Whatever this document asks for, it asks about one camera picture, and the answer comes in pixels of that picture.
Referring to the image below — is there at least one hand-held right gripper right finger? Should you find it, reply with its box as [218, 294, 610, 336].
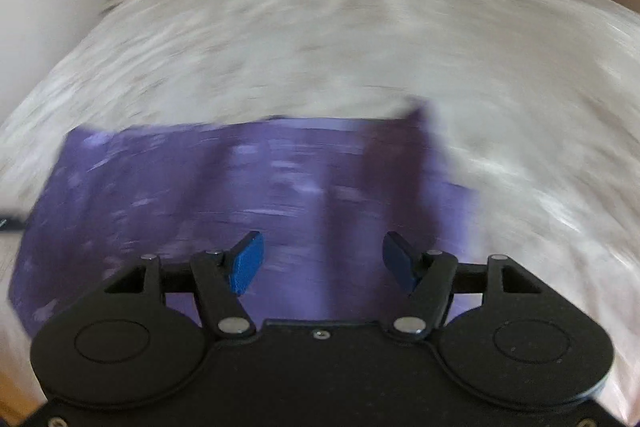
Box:
[381, 232, 544, 339]

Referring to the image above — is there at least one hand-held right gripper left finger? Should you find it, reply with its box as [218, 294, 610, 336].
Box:
[104, 231, 265, 338]

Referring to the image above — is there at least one purple patterned hooded jacket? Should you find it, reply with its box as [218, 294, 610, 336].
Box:
[7, 99, 483, 340]

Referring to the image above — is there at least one black flat object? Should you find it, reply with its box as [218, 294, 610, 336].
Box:
[0, 209, 26, 234]

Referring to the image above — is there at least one cream textured bedspread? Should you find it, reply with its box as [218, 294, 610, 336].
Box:
[0, 0, 640, 427]

